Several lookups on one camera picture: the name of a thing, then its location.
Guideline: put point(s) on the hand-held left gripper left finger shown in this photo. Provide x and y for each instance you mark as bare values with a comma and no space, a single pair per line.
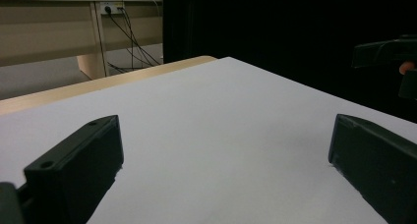
75,165

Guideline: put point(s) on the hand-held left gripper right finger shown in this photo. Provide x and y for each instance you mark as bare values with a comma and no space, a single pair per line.
377,165

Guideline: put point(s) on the beige office desk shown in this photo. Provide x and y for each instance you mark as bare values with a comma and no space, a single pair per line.
46,37

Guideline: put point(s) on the white wall power socket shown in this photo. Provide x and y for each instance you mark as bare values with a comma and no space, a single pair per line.
111,8

